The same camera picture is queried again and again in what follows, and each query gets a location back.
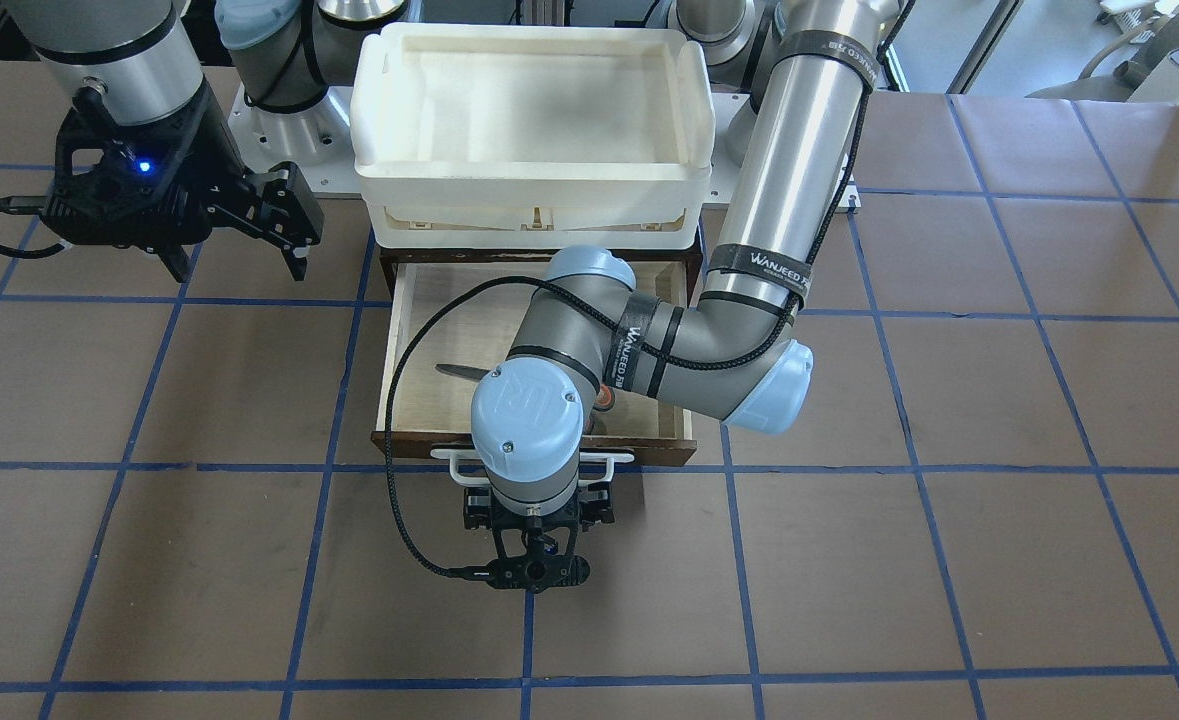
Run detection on white metal drawer handle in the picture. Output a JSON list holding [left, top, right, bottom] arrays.
[[430, 447, 635, 488]]

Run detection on grey chair in background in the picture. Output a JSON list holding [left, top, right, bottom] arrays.
[[1030, 12, 1179, 104]]

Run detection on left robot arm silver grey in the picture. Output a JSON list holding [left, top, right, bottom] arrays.
[[448, 1, 913, 592]]

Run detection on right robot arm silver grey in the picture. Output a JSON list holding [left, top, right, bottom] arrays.
[[0, 1, 423, 282]]

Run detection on grey orange handled scissors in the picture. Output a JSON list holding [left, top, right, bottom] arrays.
[[435, 363, 615, 412]]

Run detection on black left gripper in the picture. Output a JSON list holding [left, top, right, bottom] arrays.
[[461, 480, 615, 593]]

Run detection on wooden drawer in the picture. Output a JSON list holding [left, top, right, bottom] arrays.
[[371, 260, 697, 465]]

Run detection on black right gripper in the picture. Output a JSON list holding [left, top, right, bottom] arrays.
[[39, 81, 324, 282]]

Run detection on white foam tray box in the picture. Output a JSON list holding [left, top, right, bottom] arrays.
[[350, 24, 714, 250]]

